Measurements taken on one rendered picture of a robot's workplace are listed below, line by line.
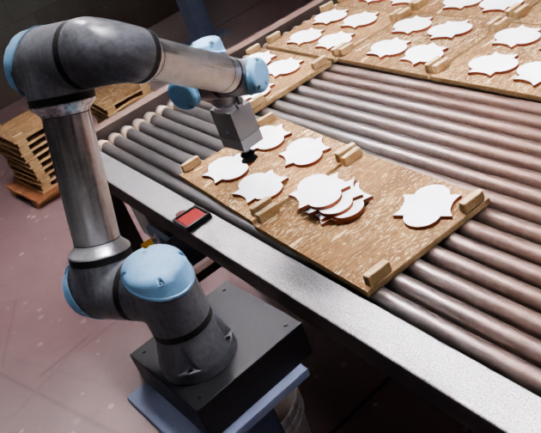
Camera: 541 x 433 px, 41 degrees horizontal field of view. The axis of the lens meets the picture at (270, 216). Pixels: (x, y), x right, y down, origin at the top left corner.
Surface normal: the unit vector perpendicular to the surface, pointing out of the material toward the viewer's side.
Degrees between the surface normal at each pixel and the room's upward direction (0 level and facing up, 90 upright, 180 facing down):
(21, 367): 0
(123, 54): 86
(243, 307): 1
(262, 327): 1
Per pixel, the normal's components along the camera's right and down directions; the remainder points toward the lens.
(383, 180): -0.31, -0.80
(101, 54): 0.28, 0.25
